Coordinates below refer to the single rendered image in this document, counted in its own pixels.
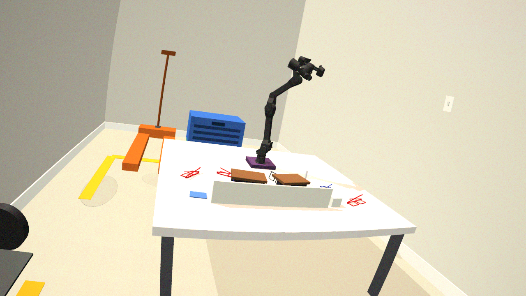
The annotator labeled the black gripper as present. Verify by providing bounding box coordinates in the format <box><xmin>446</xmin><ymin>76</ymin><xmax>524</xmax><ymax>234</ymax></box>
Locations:
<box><xmin>298</xmin><ymin>56</ymin><xmax>325</xmax><ymax>77</ymax></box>

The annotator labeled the grey rectangular panel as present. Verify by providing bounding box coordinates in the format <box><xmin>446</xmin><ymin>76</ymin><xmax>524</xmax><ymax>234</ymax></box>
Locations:
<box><xmin>211</xmin><ymin>180</ymin><xmax>333</xmax><ymax>208</ymax></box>

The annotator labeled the light blue flat block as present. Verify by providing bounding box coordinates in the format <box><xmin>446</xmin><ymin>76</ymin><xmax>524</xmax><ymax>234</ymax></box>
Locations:
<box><xmin>189</xmin><ymin>191</ymin><xmax>207</xmax><ymax>199</ymax></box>

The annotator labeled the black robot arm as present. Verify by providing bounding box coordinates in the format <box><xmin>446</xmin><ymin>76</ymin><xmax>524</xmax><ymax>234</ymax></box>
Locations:
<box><xmin>255</xmin><ymin>58</ymin><xmax>312</xmax><ymax>164</ymax></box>

